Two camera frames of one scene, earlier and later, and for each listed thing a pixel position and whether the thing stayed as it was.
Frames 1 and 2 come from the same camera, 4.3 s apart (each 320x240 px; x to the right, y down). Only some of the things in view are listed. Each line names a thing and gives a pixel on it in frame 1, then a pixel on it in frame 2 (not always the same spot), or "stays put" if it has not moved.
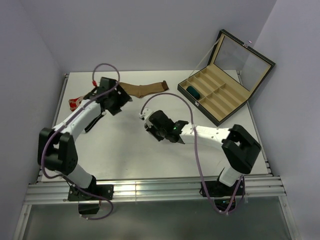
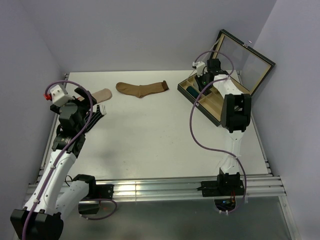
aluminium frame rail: [50, 190] stays put
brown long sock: [140, 90] stays put
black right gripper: [150, 127] -> [201, 87]
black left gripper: [123, 99] -> [85, 104]
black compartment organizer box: [234, 72] stays put
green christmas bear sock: [193, 91] stays put
